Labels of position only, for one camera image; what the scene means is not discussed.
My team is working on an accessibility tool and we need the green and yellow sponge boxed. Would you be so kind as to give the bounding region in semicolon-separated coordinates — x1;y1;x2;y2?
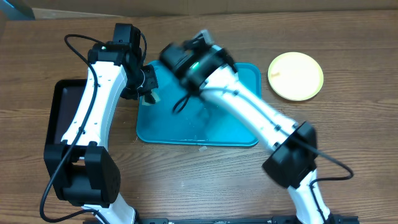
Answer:
141;90;160;106

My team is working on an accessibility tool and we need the yellow-green plate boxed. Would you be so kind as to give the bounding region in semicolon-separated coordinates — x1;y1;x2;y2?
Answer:
267;52;324;101

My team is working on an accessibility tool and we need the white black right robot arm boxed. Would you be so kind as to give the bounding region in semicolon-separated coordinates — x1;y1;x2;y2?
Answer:
159;44;331;223

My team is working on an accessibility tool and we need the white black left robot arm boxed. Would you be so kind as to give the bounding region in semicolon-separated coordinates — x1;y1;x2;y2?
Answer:
39;40;158;223

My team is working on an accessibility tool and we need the teal plastic tray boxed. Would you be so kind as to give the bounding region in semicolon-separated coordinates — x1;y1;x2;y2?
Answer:
136;60;258;147

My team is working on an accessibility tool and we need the black water tray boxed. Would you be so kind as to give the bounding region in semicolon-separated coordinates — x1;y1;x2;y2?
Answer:
45;79;86;145

